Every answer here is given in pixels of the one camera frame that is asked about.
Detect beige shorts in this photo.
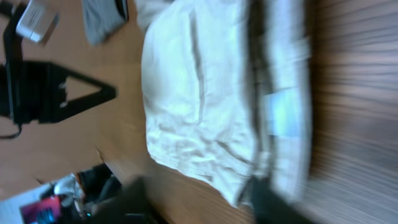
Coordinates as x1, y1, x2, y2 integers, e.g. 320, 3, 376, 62
136, 0, 312, 207

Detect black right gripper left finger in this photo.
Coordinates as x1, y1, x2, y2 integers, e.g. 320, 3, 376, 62
84, 177, 168, 224

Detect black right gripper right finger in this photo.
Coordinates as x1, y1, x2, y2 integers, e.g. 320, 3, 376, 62
250, 177, 313, 224

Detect background clutter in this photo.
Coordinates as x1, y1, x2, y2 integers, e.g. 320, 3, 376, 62
1, 164, 122, 224

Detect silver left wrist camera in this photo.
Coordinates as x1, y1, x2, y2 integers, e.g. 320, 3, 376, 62
16, 0, 59, 45

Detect folded grey shorts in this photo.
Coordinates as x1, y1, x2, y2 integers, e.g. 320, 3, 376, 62
81, 0, 129, 46

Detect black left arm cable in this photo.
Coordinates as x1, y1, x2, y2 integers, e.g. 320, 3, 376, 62
0, 123, 22, 140

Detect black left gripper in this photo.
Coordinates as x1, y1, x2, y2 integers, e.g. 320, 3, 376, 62
1, 2, 117, 124

